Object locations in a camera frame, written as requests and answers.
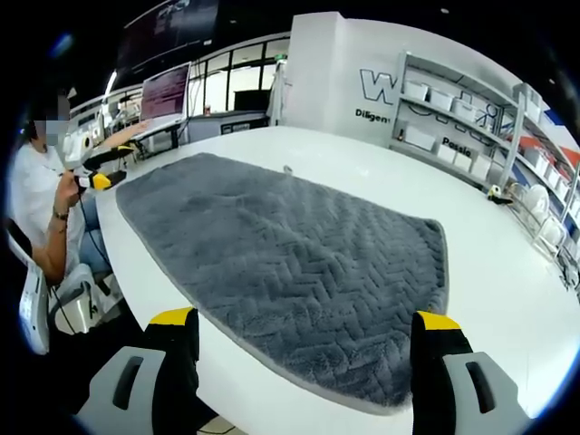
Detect black monitor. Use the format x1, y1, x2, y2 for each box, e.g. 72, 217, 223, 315
234, 89, 272, 112

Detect white laptop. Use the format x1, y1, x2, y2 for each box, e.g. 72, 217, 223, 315
139, 62, 192, 137

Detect grey plush towel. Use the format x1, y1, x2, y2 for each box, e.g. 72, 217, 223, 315
115, 152, 450, 417

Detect white hanging coat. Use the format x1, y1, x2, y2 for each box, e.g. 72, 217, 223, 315
266, 62, 290, 128

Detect grey metal shelf rack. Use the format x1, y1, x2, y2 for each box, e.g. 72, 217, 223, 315
388, 49, 580, 295

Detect wire dish rack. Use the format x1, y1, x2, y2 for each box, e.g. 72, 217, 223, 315
509, 180, 571, 263

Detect white plate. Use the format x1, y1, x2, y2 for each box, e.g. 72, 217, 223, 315
538, 217, 566, 248
527, 183, 550, 223

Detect group of white storage bins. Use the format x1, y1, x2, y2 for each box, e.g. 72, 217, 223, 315
402, 79, 580, 214

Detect black cable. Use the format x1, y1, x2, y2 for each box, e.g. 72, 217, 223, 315
47, 284, 77, 336
77, 192, 113, 269

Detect grey worn device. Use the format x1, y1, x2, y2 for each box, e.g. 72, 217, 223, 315
18, 261, 51, 355

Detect grey equipment case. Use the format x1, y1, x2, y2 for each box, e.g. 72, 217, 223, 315
187, 111, 272, 145

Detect large dark wall display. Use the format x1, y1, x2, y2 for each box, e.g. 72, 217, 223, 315
115, 0, 222, 73

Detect yellow black tool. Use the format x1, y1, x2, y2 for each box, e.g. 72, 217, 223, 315
487, 184, 516, 206

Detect person's left hand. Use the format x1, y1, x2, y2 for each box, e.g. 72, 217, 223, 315
53, 171, 88, 212

